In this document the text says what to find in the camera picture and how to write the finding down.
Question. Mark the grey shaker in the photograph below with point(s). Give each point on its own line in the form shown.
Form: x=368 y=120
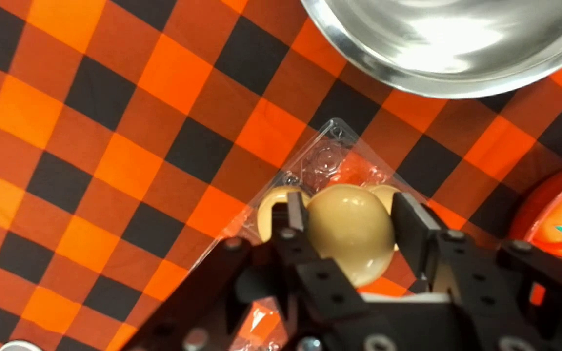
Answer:
x=21 y=346

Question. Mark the beige egg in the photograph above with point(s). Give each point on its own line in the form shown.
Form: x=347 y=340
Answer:
x=386 y=198
x=271 y=215
x=351 y=231

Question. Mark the clear plastic egg carton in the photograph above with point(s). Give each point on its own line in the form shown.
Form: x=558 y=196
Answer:
x=347 y=163

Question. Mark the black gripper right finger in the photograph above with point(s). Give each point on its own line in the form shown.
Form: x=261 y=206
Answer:
x=419 y=241

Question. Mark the orange plastic bowl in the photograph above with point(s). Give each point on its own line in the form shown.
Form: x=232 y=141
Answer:
x=528 y=208

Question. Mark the silver metal bowl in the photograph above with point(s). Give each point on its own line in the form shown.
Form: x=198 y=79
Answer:
x=458 y=40

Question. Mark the orange black checkered tablecloth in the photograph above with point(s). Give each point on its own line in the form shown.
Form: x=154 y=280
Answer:
x=99 y=163

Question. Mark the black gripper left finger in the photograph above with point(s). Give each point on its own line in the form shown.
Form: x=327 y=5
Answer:
x=292 y=225

